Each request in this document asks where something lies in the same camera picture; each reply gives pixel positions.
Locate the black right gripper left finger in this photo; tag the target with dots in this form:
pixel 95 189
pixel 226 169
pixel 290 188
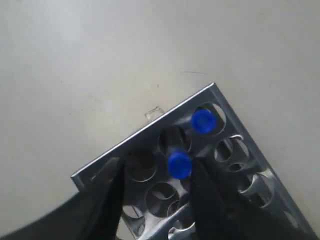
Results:
pixel 93 214

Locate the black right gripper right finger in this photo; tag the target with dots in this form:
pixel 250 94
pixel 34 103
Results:
pixel 220 212

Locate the blue-capped tube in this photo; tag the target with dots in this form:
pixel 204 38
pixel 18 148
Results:
pixel 179 163
pixel 203 121

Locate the stainless steel test tube rack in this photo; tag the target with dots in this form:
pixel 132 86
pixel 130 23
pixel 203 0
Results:
pixel 156 206

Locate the clear tape piece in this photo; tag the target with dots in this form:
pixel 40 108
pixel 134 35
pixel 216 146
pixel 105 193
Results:
pixel 154 113

